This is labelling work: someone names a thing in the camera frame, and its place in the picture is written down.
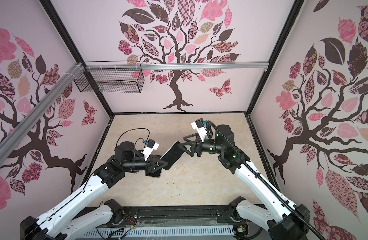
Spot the left aluminium rail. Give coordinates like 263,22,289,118
0,63,84,166

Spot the left thin black cable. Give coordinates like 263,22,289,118
115,128,151,148

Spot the black wire basket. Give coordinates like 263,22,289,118
74,60,145,94

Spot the light blue phone case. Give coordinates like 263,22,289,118
159,140,182,172

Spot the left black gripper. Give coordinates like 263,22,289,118
123,155,168,177

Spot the aluminium rail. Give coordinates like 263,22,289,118
0,63,84,166
85,62,269,71

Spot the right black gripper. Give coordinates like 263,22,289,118
179,132,226,158

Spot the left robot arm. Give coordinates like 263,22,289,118
20,139,167,240

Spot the back aluminium rail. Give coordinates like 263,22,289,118
85,62,269,71

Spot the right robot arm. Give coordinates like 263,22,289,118
179,119,324,240

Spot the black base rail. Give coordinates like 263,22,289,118
47,203,308,240

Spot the white slotted cable duct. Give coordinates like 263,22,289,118
76,226,235,240

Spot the phone in pink case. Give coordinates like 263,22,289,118
149,169,162,178

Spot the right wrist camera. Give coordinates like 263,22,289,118
191,118,207,143

